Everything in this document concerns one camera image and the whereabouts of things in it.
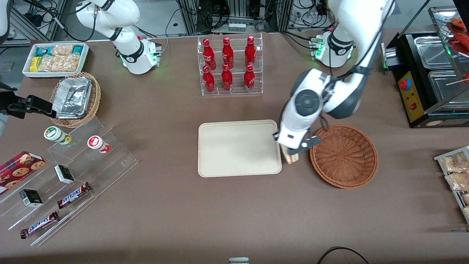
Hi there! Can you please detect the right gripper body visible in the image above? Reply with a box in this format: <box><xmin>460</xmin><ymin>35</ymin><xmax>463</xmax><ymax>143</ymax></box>
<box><xmin>0</xmin><ymin>82</ymin><xmax>18</xmax><ymax>116</ymax></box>

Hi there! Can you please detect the triangle sandwich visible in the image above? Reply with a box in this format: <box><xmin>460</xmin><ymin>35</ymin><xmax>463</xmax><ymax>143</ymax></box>
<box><xmin>281</xmin><ymin>144</ymin><xmax>299</xmax><ymax>164</ymax></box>

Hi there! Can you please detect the light tan wicker basket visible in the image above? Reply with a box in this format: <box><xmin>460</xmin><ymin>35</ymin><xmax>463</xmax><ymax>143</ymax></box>
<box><xmin>49</xmin><ymin>72</ymin><xmax>101</xmax><ymax>128</ymax></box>

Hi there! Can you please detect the brown round wicker basket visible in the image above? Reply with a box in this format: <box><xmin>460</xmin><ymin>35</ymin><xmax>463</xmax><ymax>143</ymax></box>
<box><xmin>310</xmin><ymin>124</ymin><xmax>378</xmax><ymax>189</ymax></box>

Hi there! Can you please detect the cream plastic tray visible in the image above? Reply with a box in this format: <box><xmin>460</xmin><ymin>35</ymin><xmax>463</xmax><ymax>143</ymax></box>
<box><xmin>198</xmin><ymin>120</ymin><xmax>282</xmax><ymax>178</ymax></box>

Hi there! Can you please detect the tray of packaged snacks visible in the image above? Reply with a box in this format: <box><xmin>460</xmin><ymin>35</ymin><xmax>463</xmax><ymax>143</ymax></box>
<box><xmin>434</xmin><ymin>146</ymin><xmax>469</xmax><ymax>224</ymax></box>

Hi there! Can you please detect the silver foil container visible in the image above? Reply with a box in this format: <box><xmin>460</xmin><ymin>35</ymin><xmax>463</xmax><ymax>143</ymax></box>
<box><xmin>52</xmin><ymin>77</ymin><xmax>92</xmax><ymax>120</ymax></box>

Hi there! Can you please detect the green lid small bottle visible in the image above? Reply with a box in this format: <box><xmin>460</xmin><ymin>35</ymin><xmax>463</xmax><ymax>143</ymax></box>
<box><xmin>44</xmin><ymin>126</ymin><xmax>72</xmax><ymax>145</ymax></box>

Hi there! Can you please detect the white rectangular snack bin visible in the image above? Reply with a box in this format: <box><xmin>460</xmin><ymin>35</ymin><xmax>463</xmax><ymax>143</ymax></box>
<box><xmin>22</xmin><ymin>42</ymin><xmax>90</xmax><ymax>78</ymax></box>

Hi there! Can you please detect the clear cracker bag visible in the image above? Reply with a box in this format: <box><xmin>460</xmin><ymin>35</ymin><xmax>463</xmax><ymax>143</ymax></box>
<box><xmin>38</xmin><ymin>55</ymin><xmax>61</xmax><ymax>72</ymax></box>
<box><xmin>59</xmin><ymin>54</ymin><xmax>81</xmax><ymax>72</ymax></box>
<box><xmin>51</xmin><ymin>45</ymin><xmax>74</xmax><ymax>56</ymax></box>

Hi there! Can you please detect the red cookie box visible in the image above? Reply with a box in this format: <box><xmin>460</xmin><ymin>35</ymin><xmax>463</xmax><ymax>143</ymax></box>
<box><xmin>0</xmin><ymin>151</ymin><xmax>46</xmax><ymax>195</ymax></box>

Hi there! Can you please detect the red lid small bottle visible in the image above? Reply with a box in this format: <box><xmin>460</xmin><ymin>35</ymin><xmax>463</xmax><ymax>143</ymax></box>
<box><xmin>87</xmin><ymin>135</ymin><xmax>111</xmax><ymax>154</ymax></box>

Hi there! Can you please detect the clear acrylic bottle rack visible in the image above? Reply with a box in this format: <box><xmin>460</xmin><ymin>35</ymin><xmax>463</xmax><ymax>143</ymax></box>
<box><xmin>197</xmin><ymin>33</ymin><xmax>263</xmax><ymax>96</ymax></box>

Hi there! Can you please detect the small black box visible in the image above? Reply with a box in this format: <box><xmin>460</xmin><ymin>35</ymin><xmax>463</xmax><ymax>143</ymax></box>
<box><xmin>54</xmin><ymin>165</ymin><xmax>75</xmax><ymax>184</ymax></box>
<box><xmin>19</xmin><ymin>189</ymin><xmax>43</xmax><ymax>208</ymax></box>

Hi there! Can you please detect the red cola bottle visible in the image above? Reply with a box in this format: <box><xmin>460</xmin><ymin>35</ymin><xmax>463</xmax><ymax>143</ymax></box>
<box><xmin>222</xmin><ymin>37</ymin><xmax>234</xmax><ymax>69</ymax></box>
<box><xmin>203</xmin><ymin>65</ymin><xmax>215</xmax><ymax>94</ymax></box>
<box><xmin>244</xmin><ymin>64</ymin><xmax>256</xmax><ymax>92</ymax></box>
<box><xmin>221</xmin><ymin>63</ymin><xmax>233</xmax><ymax>92</ymax></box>
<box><xmin>203</xmin><ymin>38</ymin><xmax>217</xmax><ymax>70</ymax></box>
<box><xmin>245</xmin><ymin>36</ymin><xmax>256</xmax><ymax>66</ymax></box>

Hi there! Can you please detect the clear acrylic stepped display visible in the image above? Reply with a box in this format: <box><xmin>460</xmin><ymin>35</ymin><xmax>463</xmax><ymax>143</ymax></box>
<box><xmin>0</xmin><ymin>117</ymin><xmax>139</xmax><ymax>247</ymax></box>

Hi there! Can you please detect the Snickers chocolate bar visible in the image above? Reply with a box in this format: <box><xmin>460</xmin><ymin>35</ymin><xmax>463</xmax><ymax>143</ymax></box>
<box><xmin>20</xmin><ymin>211</ymin><xmax>59</xmax><ymax>239</ymax></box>
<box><xmin>57</xmin><ymin>182</ymin><xmax>92</xmax><ymax>209</ymax></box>

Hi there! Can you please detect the black hot dog warmer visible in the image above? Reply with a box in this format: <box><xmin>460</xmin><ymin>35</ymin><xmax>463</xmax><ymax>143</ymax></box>
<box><xmin>380</xmin><ymin>5</ymin><xmax>469</xmax><ymax>128</ymax></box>

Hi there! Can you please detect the steel warmer pan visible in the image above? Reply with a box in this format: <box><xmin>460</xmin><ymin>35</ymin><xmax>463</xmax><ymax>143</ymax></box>
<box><xmin>414</xmin><ymin>36</ymin><xmax>452</xmax><ymax>69</ymax></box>
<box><xmin>428</xmin><ymin>70</ymin><xmax>469</xmax><ymax>104</ymax></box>

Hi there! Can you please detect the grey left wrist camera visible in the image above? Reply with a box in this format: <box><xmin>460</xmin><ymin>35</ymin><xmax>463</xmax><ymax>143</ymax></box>
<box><xmin>287</xmin><ymin>136</ymin><xmax>322</xmax><ymax>155</ymax></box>

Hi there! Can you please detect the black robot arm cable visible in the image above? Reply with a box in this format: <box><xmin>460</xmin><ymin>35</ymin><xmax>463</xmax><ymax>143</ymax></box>
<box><xmin>15</xmin><ymin>0</ymin><xmax>99</xmax><ymax>42</ymax></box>

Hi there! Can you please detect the aluminium profile shelf frame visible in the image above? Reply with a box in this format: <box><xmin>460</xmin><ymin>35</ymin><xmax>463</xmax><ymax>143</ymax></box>
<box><xmin>11</xmin><ymin>0</ymin><xmax>67</xmax><ymax>41</ymax></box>

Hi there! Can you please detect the black looped cable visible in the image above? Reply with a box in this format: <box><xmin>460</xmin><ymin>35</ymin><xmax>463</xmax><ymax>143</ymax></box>
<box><xmin>317</xmin><ymin>247</ymin><xmax>370</xmax><ymax>264</ymax></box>

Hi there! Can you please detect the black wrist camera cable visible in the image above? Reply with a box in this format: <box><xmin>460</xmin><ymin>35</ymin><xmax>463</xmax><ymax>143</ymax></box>
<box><xmin>280</xmin><ymin>0</ymin><xmax>397</xmax><ymax>129</ymax></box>

